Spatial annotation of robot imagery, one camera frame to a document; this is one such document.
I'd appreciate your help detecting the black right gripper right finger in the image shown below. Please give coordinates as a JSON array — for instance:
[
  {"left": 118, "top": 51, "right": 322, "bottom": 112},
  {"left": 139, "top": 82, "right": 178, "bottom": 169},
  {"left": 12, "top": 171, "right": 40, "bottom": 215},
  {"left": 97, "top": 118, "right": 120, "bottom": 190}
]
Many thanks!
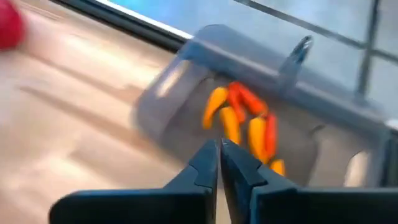
[{"left": 220, "top": 138, "right": 398, "bottom": 224}]

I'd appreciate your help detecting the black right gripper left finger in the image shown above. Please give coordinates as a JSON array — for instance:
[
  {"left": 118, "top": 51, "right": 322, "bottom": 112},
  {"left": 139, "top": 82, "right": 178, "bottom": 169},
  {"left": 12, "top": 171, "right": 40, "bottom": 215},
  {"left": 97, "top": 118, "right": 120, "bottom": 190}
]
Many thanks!
[{"left": 48, "top": 139, "right": 219, "bottom": 224}]

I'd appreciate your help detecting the red tomato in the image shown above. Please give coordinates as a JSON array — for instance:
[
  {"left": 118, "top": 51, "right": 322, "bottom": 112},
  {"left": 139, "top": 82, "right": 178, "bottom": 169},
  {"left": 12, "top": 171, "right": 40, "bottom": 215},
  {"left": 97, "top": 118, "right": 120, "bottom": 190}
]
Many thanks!
[{"left": 0, "top": 0, "right": 25, "bottom": 51}]

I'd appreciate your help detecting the translucent grey plastic basket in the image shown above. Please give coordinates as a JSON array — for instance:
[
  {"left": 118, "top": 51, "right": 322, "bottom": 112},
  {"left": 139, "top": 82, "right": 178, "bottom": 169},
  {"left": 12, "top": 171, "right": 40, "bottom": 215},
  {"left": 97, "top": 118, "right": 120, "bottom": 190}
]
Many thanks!
[{"left": 132, "top": 24, "right": 392, "bottom": 189}]

